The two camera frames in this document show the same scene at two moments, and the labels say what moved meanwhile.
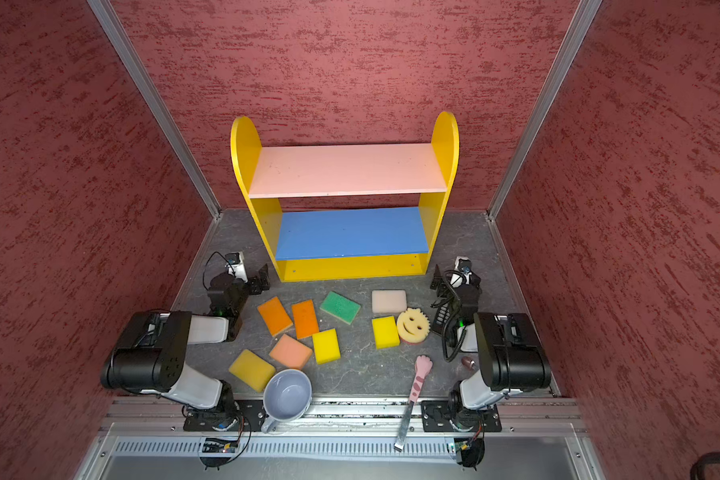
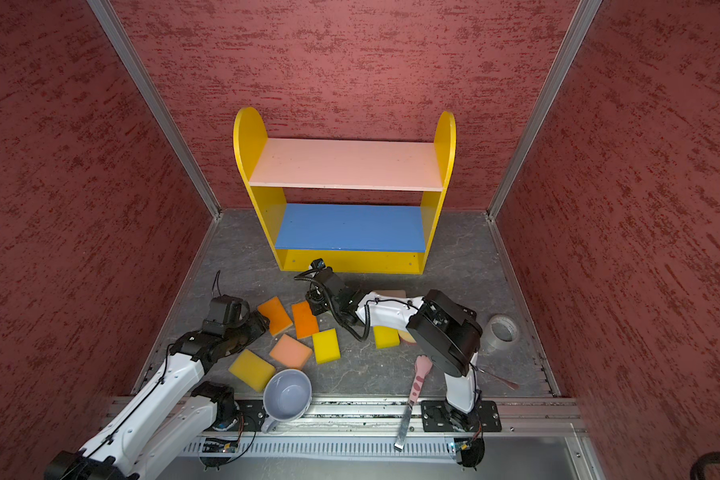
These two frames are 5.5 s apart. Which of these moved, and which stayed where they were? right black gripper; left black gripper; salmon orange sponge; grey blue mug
Moved: right black gripper; left black gripper
Stayed: grey blue mug; salmon orange sponge
